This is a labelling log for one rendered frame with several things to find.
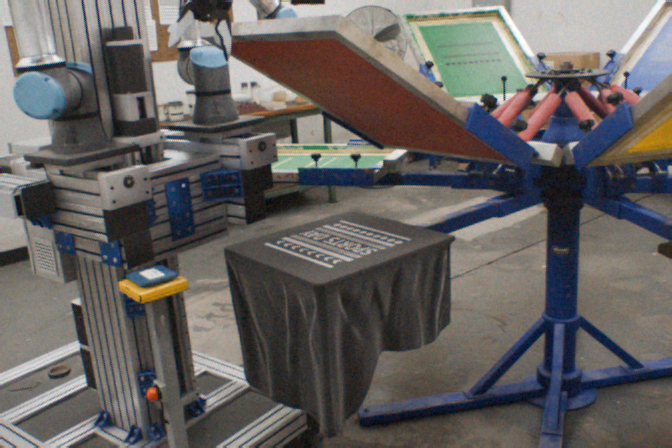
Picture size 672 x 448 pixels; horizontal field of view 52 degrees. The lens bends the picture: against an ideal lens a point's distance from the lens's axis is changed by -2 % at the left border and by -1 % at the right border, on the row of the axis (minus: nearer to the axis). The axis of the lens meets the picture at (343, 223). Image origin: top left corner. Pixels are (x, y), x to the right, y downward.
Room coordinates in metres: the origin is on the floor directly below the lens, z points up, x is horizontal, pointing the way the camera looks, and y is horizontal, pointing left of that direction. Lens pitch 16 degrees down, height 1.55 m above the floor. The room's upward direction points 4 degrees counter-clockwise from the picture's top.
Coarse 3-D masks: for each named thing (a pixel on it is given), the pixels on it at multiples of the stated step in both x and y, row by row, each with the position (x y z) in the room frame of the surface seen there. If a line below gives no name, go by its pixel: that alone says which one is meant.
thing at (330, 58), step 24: (288, 48) 1.75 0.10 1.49; (312, 48) 1.68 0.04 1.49; (336, 48) 1.62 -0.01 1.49; (336, 72) 1.79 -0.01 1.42; (360, 72) 1.71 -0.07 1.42; (360, 96) 1.91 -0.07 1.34; (384, 96) 1.82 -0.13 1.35; (408, 96) 1.74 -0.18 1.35; (408, 120) 1.95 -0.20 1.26; (432, 120) 1.86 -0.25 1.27; (432, 144) 2.10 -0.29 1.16; (456, 144) 1.99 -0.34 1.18; (480, 144) 1.89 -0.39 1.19
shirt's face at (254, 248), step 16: (304, 224) 2.06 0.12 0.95; (320, 224) 2.05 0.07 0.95; (368, 224) 2.01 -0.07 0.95; (384, 224) 2.00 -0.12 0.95; (400, 224) 1.99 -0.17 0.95; (256, 240) 1.93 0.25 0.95; (272, 240) 1.92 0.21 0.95; (416, 240) 1.83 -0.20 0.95; (432, 240) 1.82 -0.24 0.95; (256, 256) 1.78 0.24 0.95; (272, 256) 1.77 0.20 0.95; (288, 256) 1.77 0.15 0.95; (368, 256) 1.72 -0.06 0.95; (384, 256) 1.71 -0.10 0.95; (288, 272) 1.64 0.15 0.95; (304, 272) 1.63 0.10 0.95; (320, 272) 1.63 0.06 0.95; (336, 272) 1.62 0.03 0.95; (352, 272) 1.61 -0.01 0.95
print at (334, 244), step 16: (336, 224) 2.03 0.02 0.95; (352, 224) 2.02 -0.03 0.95; (288, 240) 1.91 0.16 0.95; (304, 240) 1.90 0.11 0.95; (320, 240) 1.89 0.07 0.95; (336, 240) 1.88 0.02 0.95; (352, 240) 1.87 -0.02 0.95; (368, 240) 1.86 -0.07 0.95; (384, 240) 1.85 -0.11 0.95; (400, 240) 1.84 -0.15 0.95; (304, 256) 1.76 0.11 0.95; (320, 256) 1.75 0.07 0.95; (336, 256) 1.74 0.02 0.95; (352, 256) 1.73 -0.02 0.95
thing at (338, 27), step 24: (240, 24) 1.83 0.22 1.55; (264, 24) 1.74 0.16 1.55; (288, 24) 1.66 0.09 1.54; (312, 24) 1.59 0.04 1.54; (336, 24) 1.52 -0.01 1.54; (360, 48) 1.56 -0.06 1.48; (384, 48) 1.60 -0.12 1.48; (264, 72) 2.05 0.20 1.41; (384, 72) 1.64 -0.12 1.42; (408, 72) 1.65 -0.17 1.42; (432, 96) 1.70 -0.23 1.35; (456, 120) 1.77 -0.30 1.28; (384, 144) 2.34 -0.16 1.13
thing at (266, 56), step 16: (240, 48) 1.92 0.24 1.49; (256, 48) 1.86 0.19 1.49; (272, 48) 1.80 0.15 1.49; (256, 64) 2.01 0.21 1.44; (272, 64) 1.94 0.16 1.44; (288, 64) 1.88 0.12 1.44; (304, 64) 1.83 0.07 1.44; (288, 80) 2.04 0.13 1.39; (304, 80) 1.97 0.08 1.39; (320, 80) 1.91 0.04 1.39; (320, 96) 2.07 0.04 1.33; (336, 96) 2.00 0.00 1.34; (352, 96) 1.94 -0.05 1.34; (336, 112) 2.18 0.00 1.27; (352, 112) 2.10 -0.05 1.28; (368, 112) 2.03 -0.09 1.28; (368, 128) 2.22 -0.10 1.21; (384, 128) 2.14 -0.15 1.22; (400, 128) 2.06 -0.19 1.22; (400, 144) 2.25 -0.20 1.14; (416, 144) 2.17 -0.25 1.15
